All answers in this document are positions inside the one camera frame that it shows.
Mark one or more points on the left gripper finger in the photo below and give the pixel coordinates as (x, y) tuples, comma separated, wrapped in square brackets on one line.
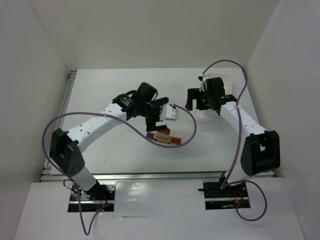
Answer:
[(152, 127), (161, 101)]

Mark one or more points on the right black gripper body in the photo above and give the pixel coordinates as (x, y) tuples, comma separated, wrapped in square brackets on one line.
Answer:
[(198, 99)]

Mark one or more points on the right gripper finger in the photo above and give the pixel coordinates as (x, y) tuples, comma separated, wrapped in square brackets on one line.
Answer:
[(190, 102), (193, 93)]

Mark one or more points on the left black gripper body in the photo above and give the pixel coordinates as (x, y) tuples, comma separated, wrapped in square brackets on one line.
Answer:
[(152, 118)]

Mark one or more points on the dark brown notched block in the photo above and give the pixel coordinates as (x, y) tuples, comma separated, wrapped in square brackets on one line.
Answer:
[(150, 135)]

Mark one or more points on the long light wood block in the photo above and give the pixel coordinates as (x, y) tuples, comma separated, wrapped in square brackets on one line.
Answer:
[(160, 136)]

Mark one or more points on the reddish brown wedge block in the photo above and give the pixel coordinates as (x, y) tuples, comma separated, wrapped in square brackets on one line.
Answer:
[(167, 131)]

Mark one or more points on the striped light wood block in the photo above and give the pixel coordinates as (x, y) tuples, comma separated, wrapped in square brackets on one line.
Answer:
[(164, 141)]

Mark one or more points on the white plastic bin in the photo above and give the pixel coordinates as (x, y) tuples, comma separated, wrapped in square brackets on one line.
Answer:
[(227, 83)]

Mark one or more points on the orange arch block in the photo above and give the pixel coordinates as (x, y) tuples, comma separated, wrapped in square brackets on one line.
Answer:
[(175, 140)]

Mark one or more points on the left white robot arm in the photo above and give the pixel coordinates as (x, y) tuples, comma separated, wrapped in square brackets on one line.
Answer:
[(67, 147)]

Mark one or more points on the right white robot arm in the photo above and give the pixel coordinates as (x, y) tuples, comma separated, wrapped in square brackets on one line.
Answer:
[(257, 151)]

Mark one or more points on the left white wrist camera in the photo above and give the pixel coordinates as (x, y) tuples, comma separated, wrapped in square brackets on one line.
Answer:
[(168, 112)]

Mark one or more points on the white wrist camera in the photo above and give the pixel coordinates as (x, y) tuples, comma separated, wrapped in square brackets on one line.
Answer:
[(203, 82), (168, 112)]

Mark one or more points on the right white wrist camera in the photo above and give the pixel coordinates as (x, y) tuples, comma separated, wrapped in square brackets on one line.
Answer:
[(203, 82)]

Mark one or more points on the aluminium left rail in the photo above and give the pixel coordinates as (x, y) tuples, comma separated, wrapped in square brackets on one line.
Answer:
[(66, 99)]

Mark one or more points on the aluminium rail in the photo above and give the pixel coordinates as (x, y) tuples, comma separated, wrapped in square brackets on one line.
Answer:
[(66, 99), (46, 177)]

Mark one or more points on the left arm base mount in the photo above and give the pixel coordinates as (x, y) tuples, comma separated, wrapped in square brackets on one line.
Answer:
[(105, 198)]

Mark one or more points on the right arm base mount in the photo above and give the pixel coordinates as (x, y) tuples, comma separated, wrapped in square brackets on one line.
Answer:
[(216, 198)]

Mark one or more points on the aluminium front rail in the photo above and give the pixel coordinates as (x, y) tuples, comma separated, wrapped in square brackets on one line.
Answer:
[(46, 177)]

